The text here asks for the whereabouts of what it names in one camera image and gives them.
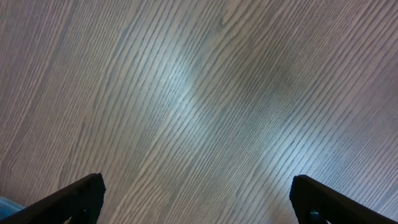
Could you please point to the clear plastic storage container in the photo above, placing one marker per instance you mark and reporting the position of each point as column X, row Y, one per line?
column 8, row 207

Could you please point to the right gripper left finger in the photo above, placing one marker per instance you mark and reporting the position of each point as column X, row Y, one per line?
column 79, row 202

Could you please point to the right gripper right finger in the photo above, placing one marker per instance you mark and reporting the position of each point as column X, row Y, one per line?
column 314, row 202

